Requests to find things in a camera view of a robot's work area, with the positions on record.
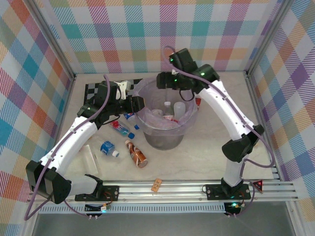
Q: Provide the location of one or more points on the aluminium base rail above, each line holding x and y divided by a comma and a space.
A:
172, 190

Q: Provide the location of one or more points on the red triangle sign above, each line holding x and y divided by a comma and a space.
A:
257, 185

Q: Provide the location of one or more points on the black and grey checkerboard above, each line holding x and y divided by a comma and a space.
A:
89, 93

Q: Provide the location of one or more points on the aluminium frame post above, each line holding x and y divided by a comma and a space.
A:
267, 37
55, 39

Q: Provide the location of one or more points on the orange wooden tag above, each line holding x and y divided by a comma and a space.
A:
156, 185

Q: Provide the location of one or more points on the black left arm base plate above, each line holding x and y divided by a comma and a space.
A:
110, 190

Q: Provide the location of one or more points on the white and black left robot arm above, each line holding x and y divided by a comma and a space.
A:
73, 140

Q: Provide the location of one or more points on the aluminium side rail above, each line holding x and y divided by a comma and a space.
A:
258, 108

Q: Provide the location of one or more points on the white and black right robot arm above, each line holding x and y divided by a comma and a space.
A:
226, 105

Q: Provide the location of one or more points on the brown coffee bottle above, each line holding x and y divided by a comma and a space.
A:
136, 155

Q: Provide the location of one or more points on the small controller board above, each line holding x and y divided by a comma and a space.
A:
97, 209
233, 206

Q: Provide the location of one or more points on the clear bottle with blue cap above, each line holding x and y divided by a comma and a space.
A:
128, 116

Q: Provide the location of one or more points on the small blue-label white-cap bottle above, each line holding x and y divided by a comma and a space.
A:
107, 147

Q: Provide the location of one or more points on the blue bottle with red flower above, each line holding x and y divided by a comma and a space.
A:
120, 129

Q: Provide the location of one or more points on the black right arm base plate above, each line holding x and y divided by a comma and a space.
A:
214, 191

